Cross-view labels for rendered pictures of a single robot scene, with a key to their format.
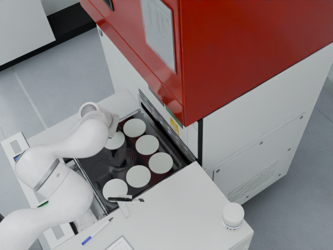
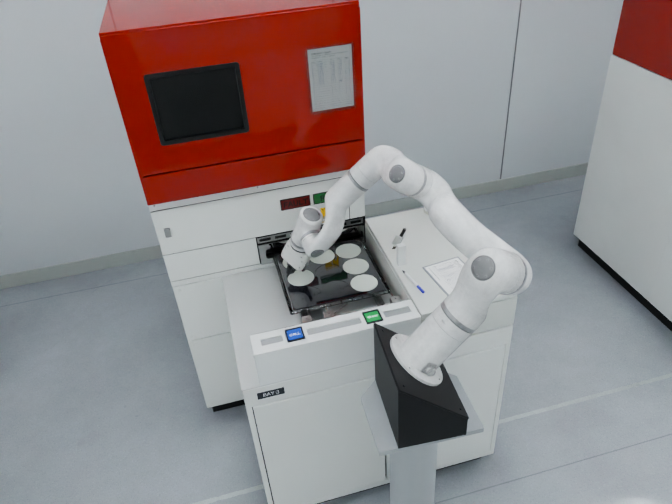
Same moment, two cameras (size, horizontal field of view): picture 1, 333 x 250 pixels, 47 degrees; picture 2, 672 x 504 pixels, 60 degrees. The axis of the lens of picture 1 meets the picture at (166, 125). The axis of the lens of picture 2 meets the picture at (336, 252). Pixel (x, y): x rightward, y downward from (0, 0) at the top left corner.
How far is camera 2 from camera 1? 191 cm
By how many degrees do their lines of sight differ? 53
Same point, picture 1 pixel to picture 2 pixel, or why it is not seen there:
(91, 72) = (38, 445)
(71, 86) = (41, 479)
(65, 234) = (407, 305)
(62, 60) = not seen: outside the picture
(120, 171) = (344, 276)
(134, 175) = (353, 268)
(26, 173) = (416, 168)
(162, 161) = (347, 249)
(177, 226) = (426, 237)
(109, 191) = (364, 286)
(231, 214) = not seen: hidden behind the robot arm
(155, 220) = (415, 248)
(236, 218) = not seen: hidden behind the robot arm
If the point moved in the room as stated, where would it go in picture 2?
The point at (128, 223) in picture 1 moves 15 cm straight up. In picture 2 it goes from (412, 263) to (412, 229)
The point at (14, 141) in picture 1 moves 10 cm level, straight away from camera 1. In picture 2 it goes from (260, 342) to (230, 352)
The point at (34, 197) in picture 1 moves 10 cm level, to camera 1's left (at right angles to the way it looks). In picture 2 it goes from (353, 326) to (346, 348)
